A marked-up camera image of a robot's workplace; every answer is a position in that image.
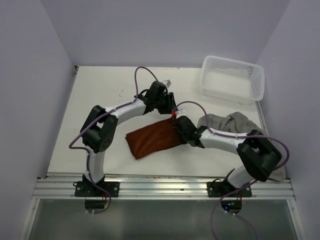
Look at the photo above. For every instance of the rust brown towel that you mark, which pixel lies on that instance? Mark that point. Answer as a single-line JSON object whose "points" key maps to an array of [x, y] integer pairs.
{"points": [[152, 138]]}

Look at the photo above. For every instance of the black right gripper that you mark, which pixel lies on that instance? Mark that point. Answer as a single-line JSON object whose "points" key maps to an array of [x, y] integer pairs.
{"points": [[182, 141]]}

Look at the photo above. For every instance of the grey towel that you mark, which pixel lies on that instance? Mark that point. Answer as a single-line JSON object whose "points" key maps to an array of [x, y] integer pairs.
{"points": [[235, 122]]}

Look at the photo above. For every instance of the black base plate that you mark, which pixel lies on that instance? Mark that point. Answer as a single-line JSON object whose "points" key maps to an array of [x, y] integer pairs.
{"points": [[218, 189], [112, 188]]}

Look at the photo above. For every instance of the white perforated plastic basket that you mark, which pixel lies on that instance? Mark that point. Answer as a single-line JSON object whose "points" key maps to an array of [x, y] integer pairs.
{"points": [[232, 80]]}

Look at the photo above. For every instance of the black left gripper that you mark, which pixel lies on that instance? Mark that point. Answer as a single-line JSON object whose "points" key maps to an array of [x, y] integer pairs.
{"points": [[170, 98]]}

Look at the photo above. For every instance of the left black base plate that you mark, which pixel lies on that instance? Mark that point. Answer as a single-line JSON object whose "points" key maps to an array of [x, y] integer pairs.
{"points": [[112, 188]]}

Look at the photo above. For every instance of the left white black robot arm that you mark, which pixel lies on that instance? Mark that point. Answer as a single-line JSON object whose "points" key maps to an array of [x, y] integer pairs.
{"points": [[100, 126]]}

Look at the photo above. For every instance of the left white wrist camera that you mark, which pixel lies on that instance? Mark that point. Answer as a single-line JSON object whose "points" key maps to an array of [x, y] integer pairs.
{"points": [[167, 83]]}

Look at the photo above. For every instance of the aluminium mounting rail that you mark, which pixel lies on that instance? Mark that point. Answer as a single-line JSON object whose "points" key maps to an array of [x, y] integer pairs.
{"points": [[157, 188]]}

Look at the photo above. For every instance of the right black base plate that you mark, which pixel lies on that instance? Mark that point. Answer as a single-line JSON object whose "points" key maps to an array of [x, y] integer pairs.
{"points": [[218, 189]]}

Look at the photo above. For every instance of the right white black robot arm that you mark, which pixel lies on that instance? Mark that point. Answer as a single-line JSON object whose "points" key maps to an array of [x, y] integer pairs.
{"points": [[258, 155]]}

